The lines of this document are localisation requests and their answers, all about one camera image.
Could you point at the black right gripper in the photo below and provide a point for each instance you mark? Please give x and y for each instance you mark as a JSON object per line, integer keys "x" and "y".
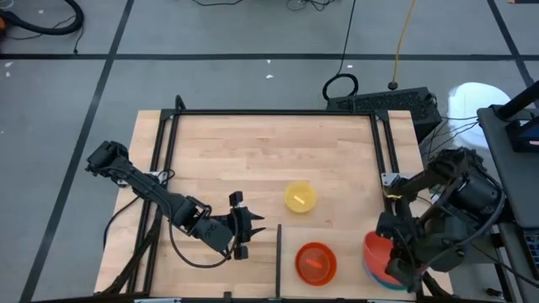
{"x": 421, "y": 244}

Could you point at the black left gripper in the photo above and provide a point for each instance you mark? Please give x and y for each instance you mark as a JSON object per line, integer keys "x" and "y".
{"x": 215, "y": 231}

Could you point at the coral red bowl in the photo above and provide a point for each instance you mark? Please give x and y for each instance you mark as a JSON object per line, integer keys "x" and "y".
{"x": 377, "y": 256}

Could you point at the yellow translucent bowl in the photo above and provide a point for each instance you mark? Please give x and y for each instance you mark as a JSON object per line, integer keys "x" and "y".
{"x": 300, "y": 197}

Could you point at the light blue bowl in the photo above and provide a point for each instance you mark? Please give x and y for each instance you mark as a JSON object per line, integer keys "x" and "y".
{"x": 372, "y": 278}

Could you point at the orange translucent bowl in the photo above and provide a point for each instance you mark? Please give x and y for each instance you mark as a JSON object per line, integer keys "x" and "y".
{"x": 316, "y": 264}

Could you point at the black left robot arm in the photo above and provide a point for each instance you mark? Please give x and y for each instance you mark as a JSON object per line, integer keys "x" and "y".
{"x": 143, "y": 189}

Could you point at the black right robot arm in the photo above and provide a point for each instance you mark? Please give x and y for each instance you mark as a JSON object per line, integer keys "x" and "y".
{"x": 471, "y": 198}

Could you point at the grey equipment cart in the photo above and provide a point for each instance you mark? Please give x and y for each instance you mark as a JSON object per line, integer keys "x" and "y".
{"x": 518, "y": 168}

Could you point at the black aluminium table frame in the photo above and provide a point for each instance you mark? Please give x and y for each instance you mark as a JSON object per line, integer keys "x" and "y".
{"x": 269, "y": 113}

